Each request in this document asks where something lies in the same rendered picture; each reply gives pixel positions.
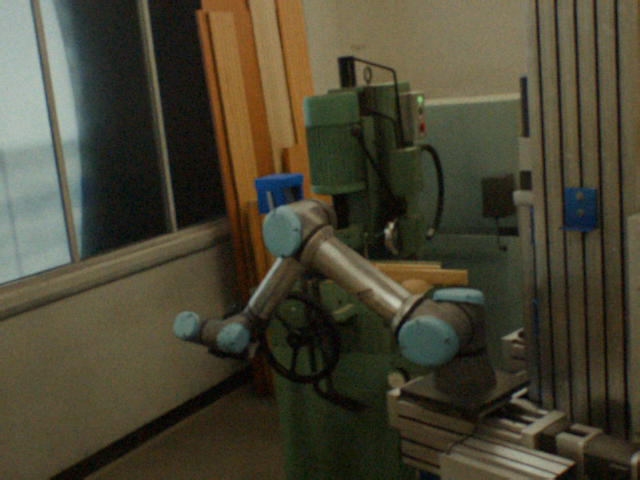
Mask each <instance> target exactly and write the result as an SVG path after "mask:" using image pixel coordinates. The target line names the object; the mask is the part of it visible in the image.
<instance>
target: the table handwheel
mask: <svg viewBox="0 0 640 480"><path fill-rule="evenodd" d="M288 300H295V301H300V302H304V303H306V304H308V305H310V306H311V307H313V308H314V309H315V310H316V311H317V312H318V313H319V314H320V315H321V316H322V318H323V320H324V325H325V326H324V327H326V326H327V327H329V329H325V330H320V331H318V329H317V328H318V327H317V323H316V322H317V321H313V322H312V326H310V327H309V326H305V327H301V326H297V327H295V328H294V329H293V328H292V327H291V325H290V324H289V323H288V322H287V321H286V320H285V319H284V318H283V316H282V315H281V314H280V313H278V311H276V312H275V314H274V316H275V318H276V319H277V320H278V321H280V322H281V323H282V325H283V326H284V327H285V328H286V329H287V330H288V333H287V335H286V340H287V344H288V345H289V347H291V348H292V349H293V353H292V360H291V367H290V371H289V370H288V369H286V368H285V367H283V365H282V364H281V363H280V362H278V361H277V360H276V359H275V357H274V356H273V354H272V353H271V351H270V349H269V347H268V346H267V348H266V349H265V350H264V351H262V354H263V356H264V358H265V360H266V361H267V363H268V364H269V365H270V367H271V368H272V369H273V370H274V371H275V372H276V373H277V374H278V375H281V376H282V377H284V378H285V379H287V380H289V381H292V382H295V383H300V384H311V383H316V382H319V381H321V380H323V379H325V378H326V377H327V376H330V375H331V374H332V372H333V371H334V370H335V368H336V367H337V364H338V361H339V359H340V355H341V347H342V344H341V335H340V330H339V327H338V325H337V322H336V320H335V319H334V316H333V314H332V313H331V311H330V310H329V309H327V308H326V307H325V306H324V305H323V304H322V303H321V302H320V301H319V300H317V299H316V298H314V297H313V296H311V295H308V294H306V293H302V291H296V290H291V291H290V293H289V295H288V296H287V298H286V299H285V301H288ZM327 334H331V337H332V353H331V357H330V359H329V361H327V363H326V364H325V367H324V368H323V369H322V370H320V371H319V372H317V373H314V374H310V375H301V374H297V373H295V368H296V360H297V355H298V350H299V349H300V348H301V347H304V346H305V345H307V344H308V343H309V340H310V338H312V337H316V336H321V335H327ZM257 338H258V340H259V343H260V344H263V343H267V339H266V333H265V332H264V333H261V334H258V335H257ZM260 344H259V345H260Z"/></svg>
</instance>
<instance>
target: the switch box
mask: <svg viewBox="0 0 640 480"><path fill-rule="evenodd" d="M398 96H399V104H400V111H401V120H403V128H404V136H405V141H413V140H418V139H422V138H425V137H426V126H425V111H424V97H423V91H415V92H406V93H399V95H398ZM418 97H421V102H420V103H421V106H418V104H419V102H418ZM419 108H421V109H422V114H421V115H422V118H419V116H420V114H419ZM421 123H423V124H424V126H425V130H424V132H423V135H421V136H420V133H422V132H421V130H420V125H421Z"/></svg>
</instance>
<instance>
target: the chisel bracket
mask: <svg viewBox="0 0 640 480"><path fill-rule="evenodd" d="M362 232H363V225H362V224H349V228H346V229H336V231H335V234H334V236H335V237H336V238H337V239H339V240H340V241H341V242H343V244H344V245H345V246H347V247H348V248H349V249H351V250H355V249H357V248H359V247H361V246H363V245H364V239H363V238H360V233H362Z"/></svg>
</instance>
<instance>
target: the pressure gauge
mask: <svg viewBox="0 0 640 480"><path fill-rule="evenodd" d="M396 379H397V381H395V380H396ZM387 381H388V383H389V385H390V386H391V387H392V388H394V389H395V388H397V387H399V386H401V385H404V384H407V383H409V381H410V376H409V373H408V372H407V371H406V370H405V369H402V368H395V369H393V370H392V371H390V372H389V373H388V376H387ZM394 381H395V382H394ZM393 382H394V383H393Z"/></svg>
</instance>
